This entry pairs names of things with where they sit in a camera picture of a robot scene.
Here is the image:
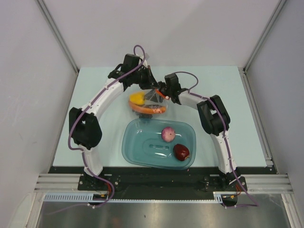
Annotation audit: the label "purple fake onion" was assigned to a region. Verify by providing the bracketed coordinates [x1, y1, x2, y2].
[161, 127, 176, 143]

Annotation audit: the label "dark purple fake fruit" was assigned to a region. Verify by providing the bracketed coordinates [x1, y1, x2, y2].
[173, 144, 190, 162]

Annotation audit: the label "white slotted cable duct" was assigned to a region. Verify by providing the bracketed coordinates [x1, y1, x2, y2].
[44, 191, 225, 204]

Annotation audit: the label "yellow fake pepper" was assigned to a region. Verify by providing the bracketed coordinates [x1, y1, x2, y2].
[129, 92, 145, 105]

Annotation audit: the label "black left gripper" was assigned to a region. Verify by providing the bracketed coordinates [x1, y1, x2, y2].
[132, 66, 160, 90]

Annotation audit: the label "orange fake carrot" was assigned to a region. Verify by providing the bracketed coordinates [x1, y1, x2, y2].
[128, 101, 167, 114]

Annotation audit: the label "aluminium corner rail right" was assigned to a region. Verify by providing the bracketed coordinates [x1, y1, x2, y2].
[242, 0, 289, 73]

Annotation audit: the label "dark blue fake grapes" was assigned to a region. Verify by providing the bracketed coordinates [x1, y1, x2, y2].
[138, 113, 153, 119]

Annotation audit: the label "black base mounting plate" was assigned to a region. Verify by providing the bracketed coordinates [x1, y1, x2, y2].
[49, 166, 277, 200]

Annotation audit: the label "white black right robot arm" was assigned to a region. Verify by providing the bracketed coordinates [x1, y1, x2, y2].
[158, 73, 240, 190]

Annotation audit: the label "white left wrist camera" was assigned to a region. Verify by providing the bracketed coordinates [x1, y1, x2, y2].
[140, 53, 150, 65]

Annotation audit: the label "aluminium corner rail left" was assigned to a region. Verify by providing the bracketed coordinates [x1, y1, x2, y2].
[35, 0, 80, 75]

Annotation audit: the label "aluminium front rail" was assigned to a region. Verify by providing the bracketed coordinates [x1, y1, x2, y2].
[34, 174, 293, 194]

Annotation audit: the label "aluminium corner rail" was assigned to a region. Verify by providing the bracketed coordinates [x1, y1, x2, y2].
[242, 0, 289, 73]
[35, 0, 80, 75]

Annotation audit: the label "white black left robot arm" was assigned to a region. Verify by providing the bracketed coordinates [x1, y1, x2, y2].
[68, 54, 157, 190]

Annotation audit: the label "teal transparent plastic tub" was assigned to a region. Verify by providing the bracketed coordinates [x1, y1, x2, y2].
[122, 119, 196, 170]

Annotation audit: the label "clear zip bag orange seal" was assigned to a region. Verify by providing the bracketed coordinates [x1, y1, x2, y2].
[132, 89, 170, 116]

